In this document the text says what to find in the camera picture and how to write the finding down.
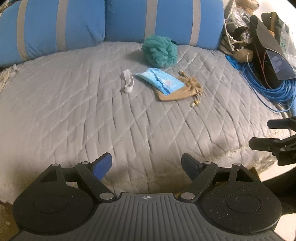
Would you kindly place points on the blue striped cushion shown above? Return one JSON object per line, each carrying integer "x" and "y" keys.
{"x": 195, "y": 23}
{"x": 32, "y": 29}

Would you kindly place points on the grey quilted sofa cover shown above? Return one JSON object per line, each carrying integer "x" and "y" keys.
{"x": 70, "y": 107}

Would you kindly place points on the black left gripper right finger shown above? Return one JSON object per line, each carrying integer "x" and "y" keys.
{"x": 201, "y": 175}

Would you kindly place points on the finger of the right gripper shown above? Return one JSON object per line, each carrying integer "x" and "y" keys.
{"x": 287, "y": 123}
{"x": 265, "y": 144}

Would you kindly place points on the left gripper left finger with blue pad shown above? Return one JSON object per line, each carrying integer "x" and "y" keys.
{"x": 90, "y": 175}

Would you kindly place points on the tan drawstring pouch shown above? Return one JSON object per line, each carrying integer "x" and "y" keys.
{"x": 192, "y": 88}

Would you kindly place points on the left blue striped cushion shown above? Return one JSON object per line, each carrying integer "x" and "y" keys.
{"x": 32, "y": 29}

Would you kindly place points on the blue tissue pack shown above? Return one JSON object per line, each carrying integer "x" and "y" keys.
{"x": 162, "y": 81}

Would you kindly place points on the teal mesh bath loofah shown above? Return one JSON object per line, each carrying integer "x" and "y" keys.
{"x": 160, "y": 52}

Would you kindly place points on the white plastic shoehorn strip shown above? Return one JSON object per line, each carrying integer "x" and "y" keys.
{"x": 127, "y": 77}

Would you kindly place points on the dark fabric bag pile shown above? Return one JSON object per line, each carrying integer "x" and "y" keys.
{"x": 256, "y": 42}

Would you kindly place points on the right blue striped cushion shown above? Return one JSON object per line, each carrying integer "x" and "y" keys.
{"x": 195, "y": 23}

